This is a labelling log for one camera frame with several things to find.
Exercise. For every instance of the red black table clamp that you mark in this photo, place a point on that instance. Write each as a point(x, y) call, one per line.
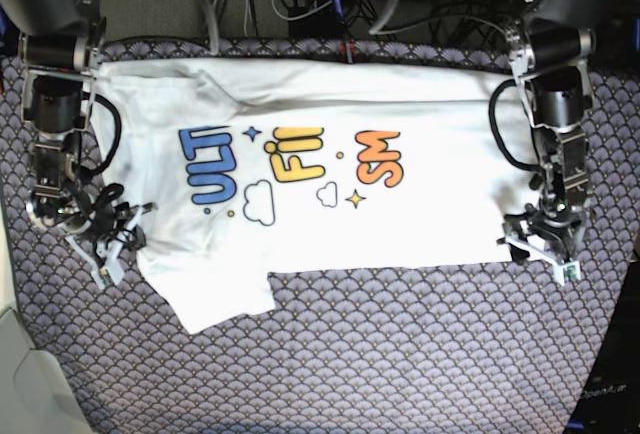
point(346, 52)

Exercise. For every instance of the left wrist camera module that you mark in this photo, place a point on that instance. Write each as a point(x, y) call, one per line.
point(567, 272)

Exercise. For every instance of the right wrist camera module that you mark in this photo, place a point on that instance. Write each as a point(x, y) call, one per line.
point(104, 279)

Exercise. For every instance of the white printed T-shirt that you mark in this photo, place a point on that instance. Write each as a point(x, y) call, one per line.
point(259, 166)

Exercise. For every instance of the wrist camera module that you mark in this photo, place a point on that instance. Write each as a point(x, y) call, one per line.
point(104, 279)
point(567, 272)

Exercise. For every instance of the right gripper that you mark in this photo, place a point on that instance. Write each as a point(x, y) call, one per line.
point(98, 228)

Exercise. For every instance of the patterned grey fan tablecloth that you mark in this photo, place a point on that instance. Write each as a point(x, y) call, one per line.
point(490, 348)

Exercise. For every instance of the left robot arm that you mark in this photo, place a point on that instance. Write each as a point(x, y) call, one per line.
point(535, 116)

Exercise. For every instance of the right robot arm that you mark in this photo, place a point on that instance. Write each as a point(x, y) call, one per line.
point(60, 44)

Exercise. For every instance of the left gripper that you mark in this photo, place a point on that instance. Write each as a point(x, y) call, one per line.
point(554, 235)

